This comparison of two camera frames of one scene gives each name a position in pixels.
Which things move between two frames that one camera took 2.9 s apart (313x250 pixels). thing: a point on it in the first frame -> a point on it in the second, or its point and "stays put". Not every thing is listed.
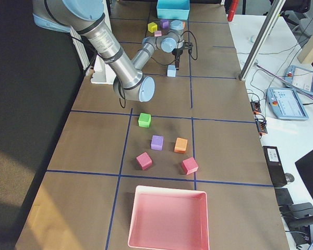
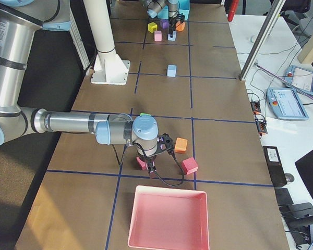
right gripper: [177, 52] -> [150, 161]
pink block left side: [158, 33] stays put
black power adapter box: [275, 166] stays put
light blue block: [171, 72] stays put
